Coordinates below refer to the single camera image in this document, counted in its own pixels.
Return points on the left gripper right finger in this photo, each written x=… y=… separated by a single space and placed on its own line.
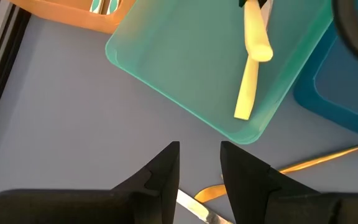
x=247 y=193

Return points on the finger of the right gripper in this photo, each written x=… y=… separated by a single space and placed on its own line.
x=263 y=2
x=243 y=2

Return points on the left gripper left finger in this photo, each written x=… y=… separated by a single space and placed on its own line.
x=160 y=199

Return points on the blue plastic bin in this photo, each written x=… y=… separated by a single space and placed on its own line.
x=346 y=93

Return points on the gold metal knife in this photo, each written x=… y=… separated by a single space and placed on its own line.
x=322 y=158

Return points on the green plastic bin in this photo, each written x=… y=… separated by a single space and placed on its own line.
x=182 y=62

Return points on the blue-grey table mat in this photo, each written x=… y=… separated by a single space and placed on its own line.
x=57 y=109

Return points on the orange plastic bin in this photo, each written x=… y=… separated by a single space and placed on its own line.
x=73 y=18

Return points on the black table frame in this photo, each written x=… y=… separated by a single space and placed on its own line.
x=17 y=31

